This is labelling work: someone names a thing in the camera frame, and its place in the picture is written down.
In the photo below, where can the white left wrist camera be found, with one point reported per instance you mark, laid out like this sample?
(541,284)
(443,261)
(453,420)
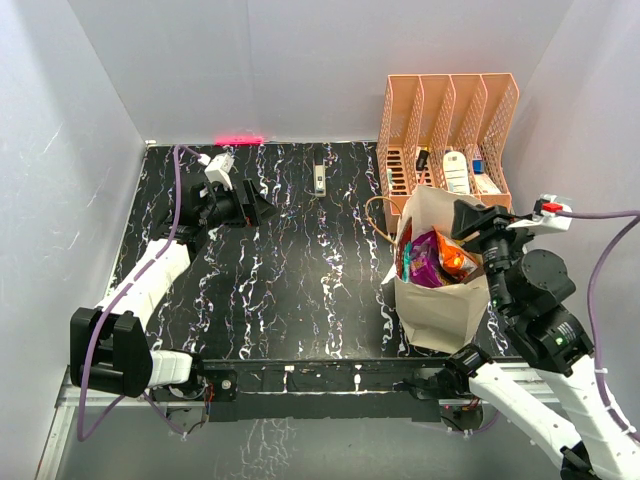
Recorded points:
(218,171)

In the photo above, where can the purple snack packet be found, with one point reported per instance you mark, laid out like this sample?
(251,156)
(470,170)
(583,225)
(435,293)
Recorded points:
(424,268)

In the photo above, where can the red snack packet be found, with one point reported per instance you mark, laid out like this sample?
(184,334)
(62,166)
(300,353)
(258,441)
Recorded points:
(403,251)

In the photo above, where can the orange snack packet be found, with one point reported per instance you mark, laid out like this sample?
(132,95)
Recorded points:
(454,260)

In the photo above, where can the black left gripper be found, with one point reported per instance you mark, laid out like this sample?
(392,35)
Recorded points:
(263,210)

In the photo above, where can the small white blue box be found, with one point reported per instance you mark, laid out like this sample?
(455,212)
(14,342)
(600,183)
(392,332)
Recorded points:
(484,183)

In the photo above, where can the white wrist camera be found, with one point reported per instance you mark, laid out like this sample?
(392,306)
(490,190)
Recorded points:
(218,171)
(546,216)

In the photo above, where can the beige paper bag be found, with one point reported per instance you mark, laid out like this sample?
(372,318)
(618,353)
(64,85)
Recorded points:
(445,318)

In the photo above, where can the black yellow highlighter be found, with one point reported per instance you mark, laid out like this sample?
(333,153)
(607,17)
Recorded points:
(422,160)

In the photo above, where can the grey black stapler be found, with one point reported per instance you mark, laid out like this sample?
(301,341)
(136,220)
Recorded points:
(319,174)

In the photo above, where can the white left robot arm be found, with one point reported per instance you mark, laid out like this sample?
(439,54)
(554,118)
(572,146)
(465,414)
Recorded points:
(108,345)

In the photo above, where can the pink tape strip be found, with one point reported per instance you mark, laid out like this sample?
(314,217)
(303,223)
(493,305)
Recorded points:
(237,139)

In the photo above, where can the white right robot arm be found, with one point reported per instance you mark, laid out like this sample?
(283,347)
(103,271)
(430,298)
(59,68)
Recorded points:
(593,440)

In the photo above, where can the white lotion tube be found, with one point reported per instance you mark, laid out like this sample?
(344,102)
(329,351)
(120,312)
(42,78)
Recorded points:
(456,173)

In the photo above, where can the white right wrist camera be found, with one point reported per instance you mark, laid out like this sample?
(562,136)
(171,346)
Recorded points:
(546,216)

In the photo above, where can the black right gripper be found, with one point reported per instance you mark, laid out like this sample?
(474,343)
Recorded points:
(468,218)

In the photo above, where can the black front mounting rail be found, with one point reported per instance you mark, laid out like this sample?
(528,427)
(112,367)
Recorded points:
(238,390)

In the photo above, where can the peach plastic desk organizer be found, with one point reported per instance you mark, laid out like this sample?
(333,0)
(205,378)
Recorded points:
(471,113)

